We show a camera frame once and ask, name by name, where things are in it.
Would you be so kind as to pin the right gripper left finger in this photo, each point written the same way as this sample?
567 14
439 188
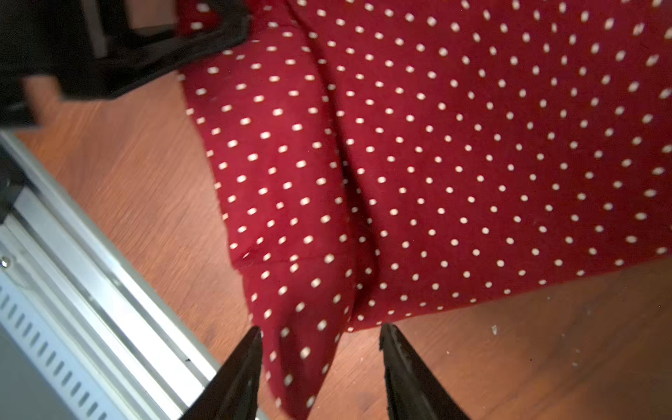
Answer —
233 392

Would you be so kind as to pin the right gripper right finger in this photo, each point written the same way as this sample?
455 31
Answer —
413 392

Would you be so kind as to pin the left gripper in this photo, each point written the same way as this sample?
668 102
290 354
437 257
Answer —
94 53

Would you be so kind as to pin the red polka dot skirt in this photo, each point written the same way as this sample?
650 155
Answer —
376 160

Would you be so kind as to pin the aluminium mounting rail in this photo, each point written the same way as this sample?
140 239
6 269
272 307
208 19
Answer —
83 336

